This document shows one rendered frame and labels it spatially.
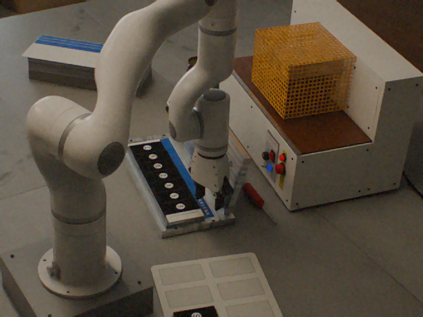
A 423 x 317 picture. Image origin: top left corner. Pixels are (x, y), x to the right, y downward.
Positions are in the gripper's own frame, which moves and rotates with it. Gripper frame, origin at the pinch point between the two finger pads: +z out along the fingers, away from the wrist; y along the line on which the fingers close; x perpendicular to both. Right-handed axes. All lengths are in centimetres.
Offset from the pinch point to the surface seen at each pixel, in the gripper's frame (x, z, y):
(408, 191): 50, 7, 32
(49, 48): 16, -7, -90
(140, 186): -6.5, 3.2, -20.3
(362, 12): 146, 5, -48
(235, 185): 2.3, -6.5, 6.6
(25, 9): 146, 81, -295
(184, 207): -5.1, 2.6, -4.4
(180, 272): -22.2, 5.3, 10.9
